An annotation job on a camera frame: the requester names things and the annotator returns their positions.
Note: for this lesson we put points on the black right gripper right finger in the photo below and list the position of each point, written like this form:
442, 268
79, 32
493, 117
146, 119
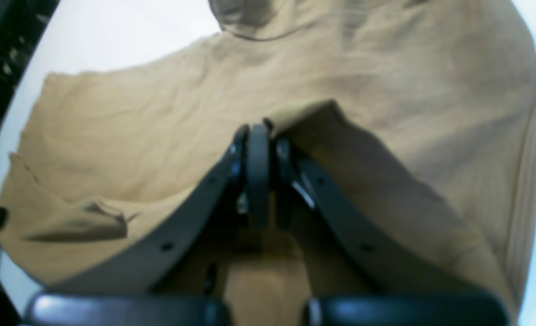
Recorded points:
402, 282

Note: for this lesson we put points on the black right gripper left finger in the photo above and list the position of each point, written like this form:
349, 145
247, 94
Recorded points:
140, 267

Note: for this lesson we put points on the brown T-shirt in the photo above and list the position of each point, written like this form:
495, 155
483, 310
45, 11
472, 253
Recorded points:
424, 111

